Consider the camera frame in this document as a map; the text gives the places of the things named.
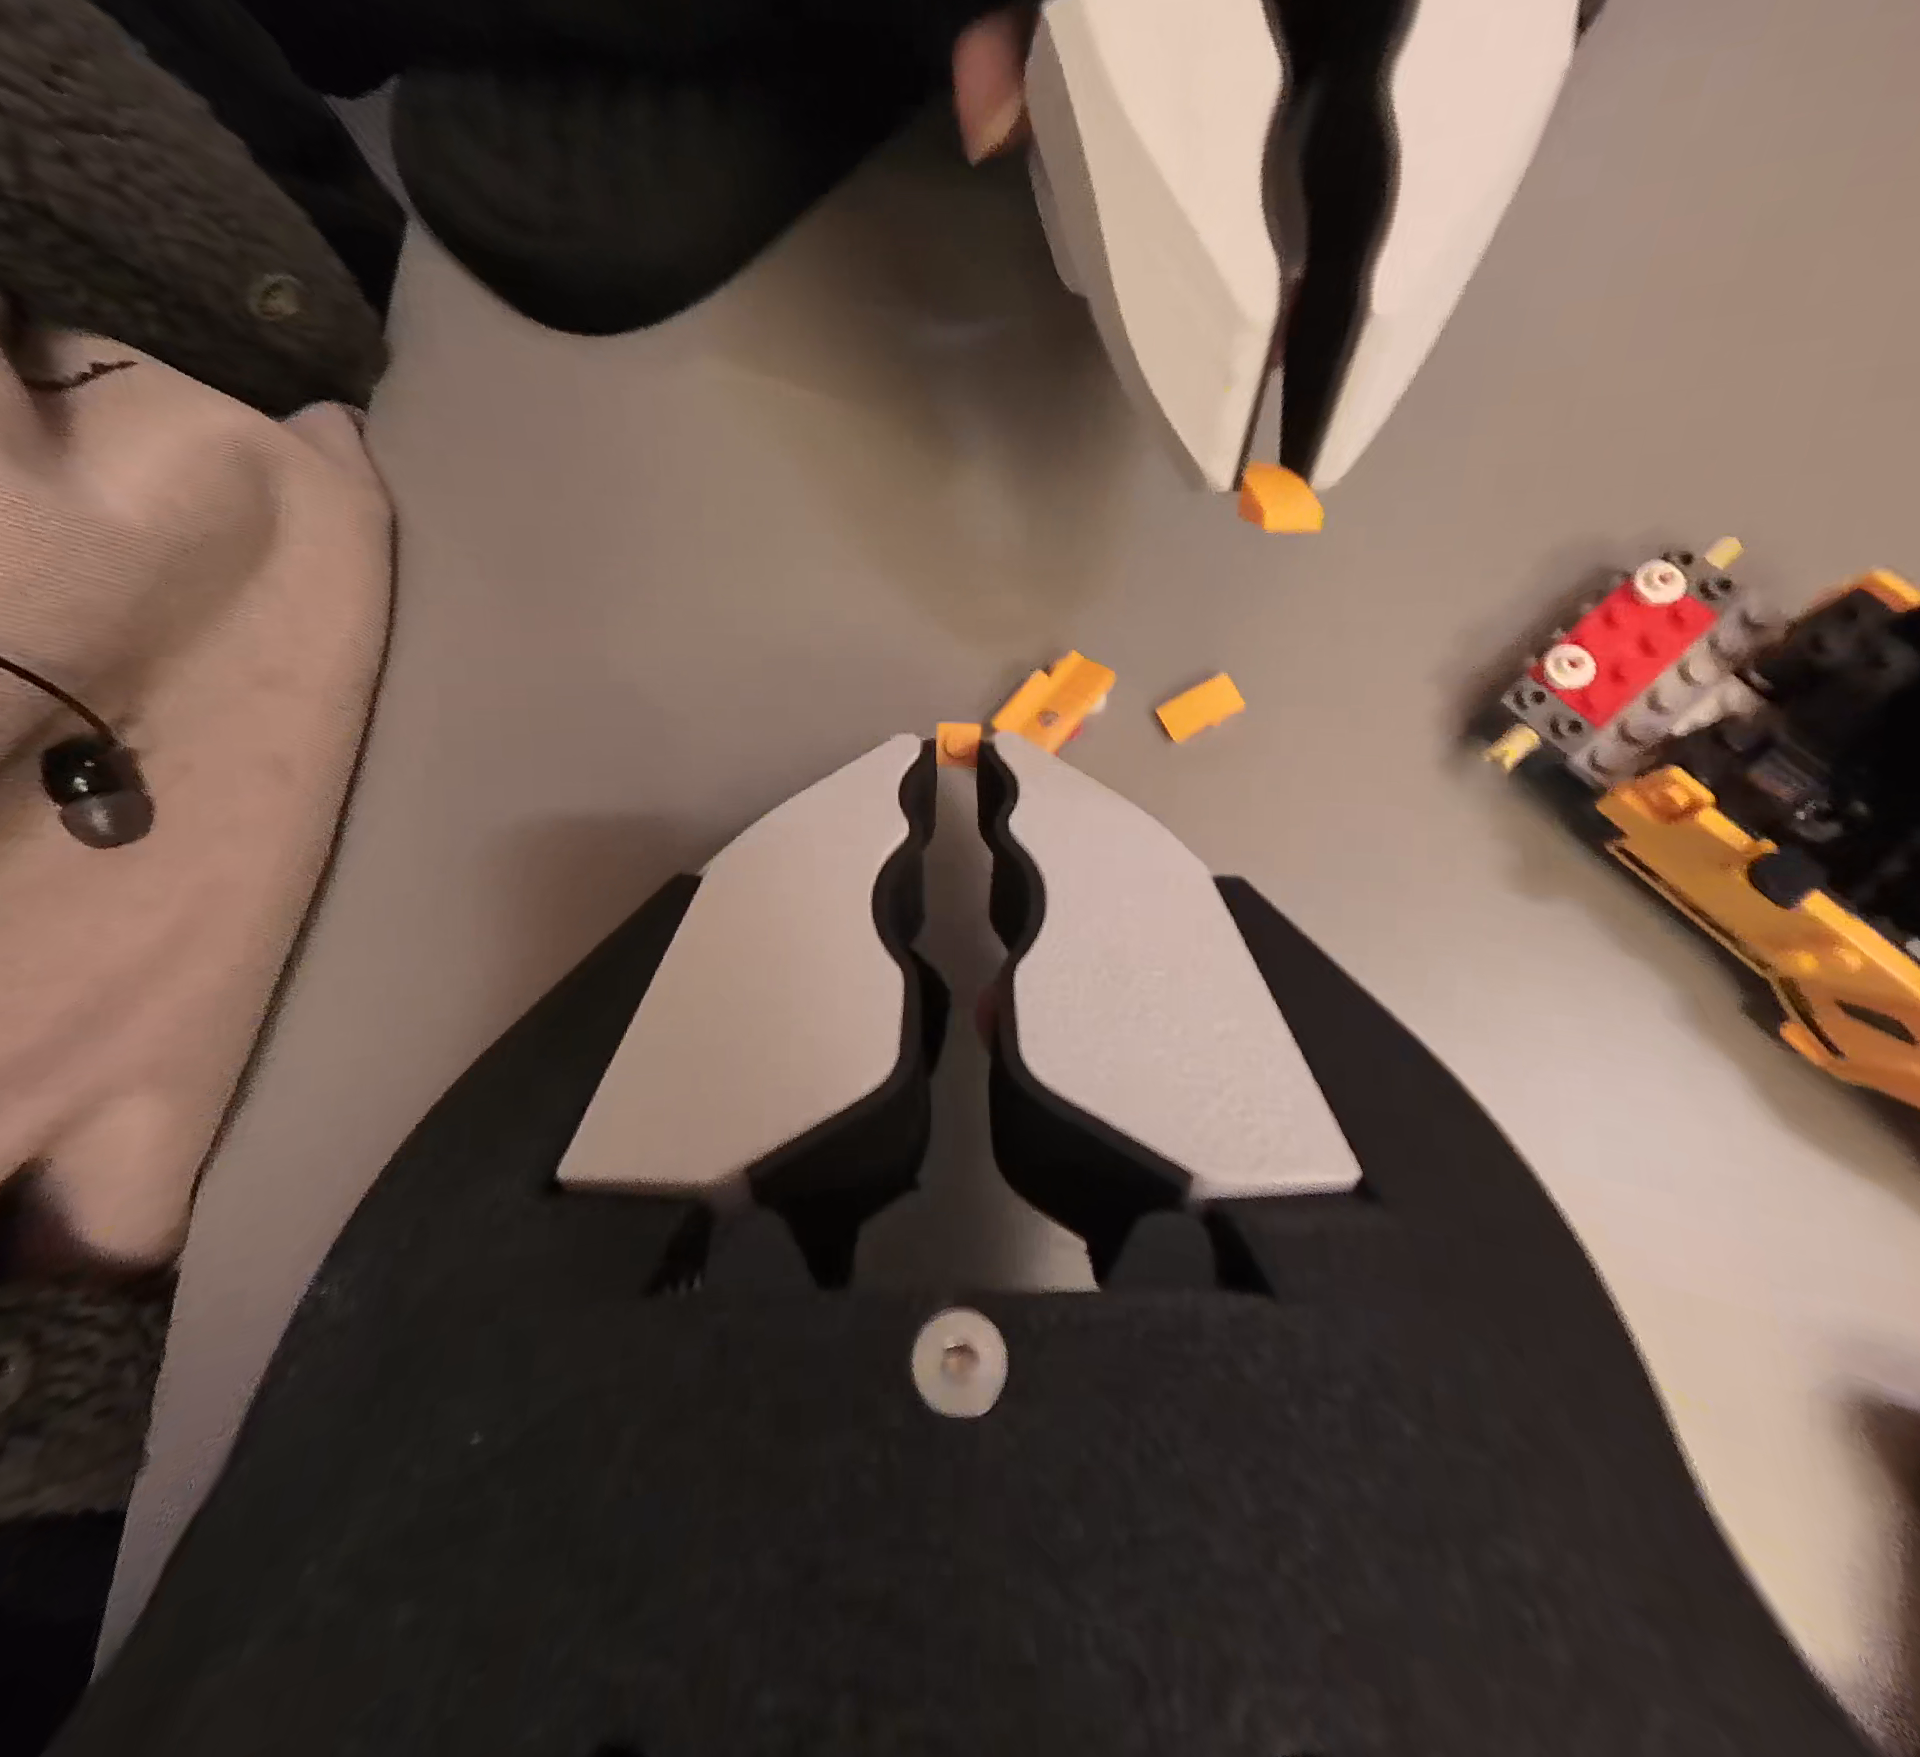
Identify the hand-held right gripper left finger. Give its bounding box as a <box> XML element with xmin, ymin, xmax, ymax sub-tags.
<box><xmin>555</xmin><ymin>732</ymin><xmax>954</xmax><ymax>1289</ymax></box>

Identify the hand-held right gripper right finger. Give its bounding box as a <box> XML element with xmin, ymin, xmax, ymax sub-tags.
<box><xmin>975</xmin><ymin>732</ymin><xmax>1367</xmax><ymax>1289</ymax></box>

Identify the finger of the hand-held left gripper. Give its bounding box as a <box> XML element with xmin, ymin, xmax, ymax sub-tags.
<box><xmin>1290</xmin><ymin>0</ymin><xmax>1610</xmax><ymax>491</ymax></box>
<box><xmin>1007</xmin><ymin>0</ymin><xmax>1336</xmax><ymax>491</ymax></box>

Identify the person's left forearm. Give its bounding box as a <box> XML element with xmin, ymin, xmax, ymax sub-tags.
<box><xmin>0</xmin><ymin>0</ymin><xmax>1046</xmax><ymax>337</ymax></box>

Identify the orange flat lego tile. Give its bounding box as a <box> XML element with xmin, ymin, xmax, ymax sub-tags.
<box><xmin>1155</xmin><ymin>671</ymin><xmax>1247</xmax><ymax>746</ymax></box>

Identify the orange white red lego subassembly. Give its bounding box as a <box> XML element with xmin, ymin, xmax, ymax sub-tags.
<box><xmin>988</xmin><ymin>650</ymin><xmax>1119</xmax><ymax>757</ymax></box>

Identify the yellow lego car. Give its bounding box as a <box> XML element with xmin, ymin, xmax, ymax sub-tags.
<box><xmin>1477</xmin><ymin>534</ymin><xmax>1920</xmax><ymax>1115</ymax></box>

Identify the person's left hand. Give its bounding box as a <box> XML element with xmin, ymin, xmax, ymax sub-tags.
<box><xmin>952</xmin><ymin>0</ymin><xmax>1039</xmax><ymax>169</ymax></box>

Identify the beige shirt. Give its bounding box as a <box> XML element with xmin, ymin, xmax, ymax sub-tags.
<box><xmin>0</xmin><ymin>333</ymin><xmax>399</xmax><ymax>1271</ymax></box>

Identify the dark wired earphone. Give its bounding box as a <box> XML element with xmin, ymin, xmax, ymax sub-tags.
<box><xmin>0</xmin><ymin>513</ymin><xmax>402</xmax><ymax>1196</ymax></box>

